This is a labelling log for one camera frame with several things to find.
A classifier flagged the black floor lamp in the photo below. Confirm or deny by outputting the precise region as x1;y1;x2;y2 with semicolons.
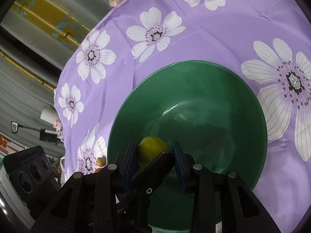
10;121;63;145

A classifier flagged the yellow green lime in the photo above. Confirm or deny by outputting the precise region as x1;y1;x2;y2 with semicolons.
138;136;170;170

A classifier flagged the black tracking camera box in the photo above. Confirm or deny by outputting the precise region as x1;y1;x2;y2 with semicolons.
1;146;61;229

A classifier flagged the purple floral tablecloth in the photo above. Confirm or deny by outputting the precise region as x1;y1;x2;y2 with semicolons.
54;0;310;232

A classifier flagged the tan longan fruit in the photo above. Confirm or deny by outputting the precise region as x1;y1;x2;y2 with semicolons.
96;157;107;167

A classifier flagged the green plastic bowl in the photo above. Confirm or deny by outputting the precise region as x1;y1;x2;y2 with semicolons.
106;59;268;232

